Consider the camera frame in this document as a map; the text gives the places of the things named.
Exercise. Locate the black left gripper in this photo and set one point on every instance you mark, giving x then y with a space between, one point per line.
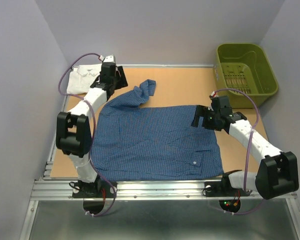
122 80

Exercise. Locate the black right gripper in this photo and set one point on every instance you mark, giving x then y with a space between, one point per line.
203 111

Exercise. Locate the blue checkered long sleeve shirt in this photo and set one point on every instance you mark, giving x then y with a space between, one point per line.
133 143

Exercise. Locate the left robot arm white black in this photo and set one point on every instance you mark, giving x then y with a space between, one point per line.
74 136

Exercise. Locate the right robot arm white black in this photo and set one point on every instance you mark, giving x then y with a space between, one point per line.
278 170

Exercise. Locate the folded white shirt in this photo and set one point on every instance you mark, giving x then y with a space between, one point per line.
82 77

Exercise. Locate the green plastic basket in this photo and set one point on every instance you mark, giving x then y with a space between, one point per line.
244 67

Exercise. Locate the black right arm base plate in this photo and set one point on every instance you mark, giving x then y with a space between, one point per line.
218 189

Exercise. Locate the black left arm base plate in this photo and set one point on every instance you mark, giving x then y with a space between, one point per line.
93 190

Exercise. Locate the aluminium mounting rail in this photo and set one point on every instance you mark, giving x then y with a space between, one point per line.
60 190

